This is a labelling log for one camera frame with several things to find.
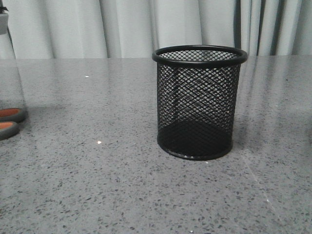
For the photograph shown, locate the black mesh metal bucket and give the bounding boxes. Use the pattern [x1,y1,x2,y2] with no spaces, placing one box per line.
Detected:
[152,45,248,160]

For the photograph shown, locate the grey orange handled scissors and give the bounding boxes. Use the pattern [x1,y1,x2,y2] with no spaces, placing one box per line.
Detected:
[0,108,26,140]

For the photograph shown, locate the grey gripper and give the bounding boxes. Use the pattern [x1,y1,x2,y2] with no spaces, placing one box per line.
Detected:
[0,6,9,35]

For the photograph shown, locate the grey curtain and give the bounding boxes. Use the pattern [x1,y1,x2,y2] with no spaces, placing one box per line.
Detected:
[0,0,312,59]

